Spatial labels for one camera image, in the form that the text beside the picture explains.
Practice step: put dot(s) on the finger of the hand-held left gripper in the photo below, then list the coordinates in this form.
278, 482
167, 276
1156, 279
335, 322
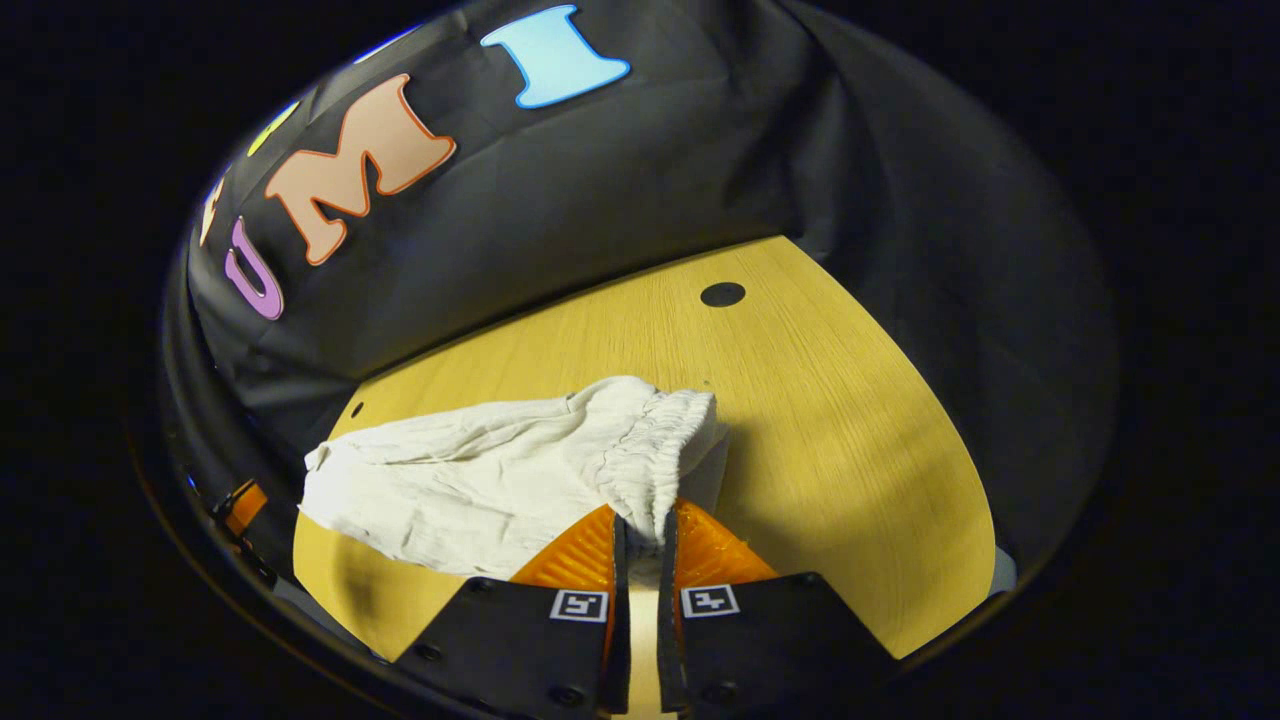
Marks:
245, 507

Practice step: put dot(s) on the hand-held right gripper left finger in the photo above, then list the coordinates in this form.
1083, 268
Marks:
520, 640

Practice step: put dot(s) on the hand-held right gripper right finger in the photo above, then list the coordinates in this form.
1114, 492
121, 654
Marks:
770, 640

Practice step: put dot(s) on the white jeans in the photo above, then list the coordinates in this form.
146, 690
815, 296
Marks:
470, 490

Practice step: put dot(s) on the black backdrop cloth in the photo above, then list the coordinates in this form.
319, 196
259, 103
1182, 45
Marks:
600, 200

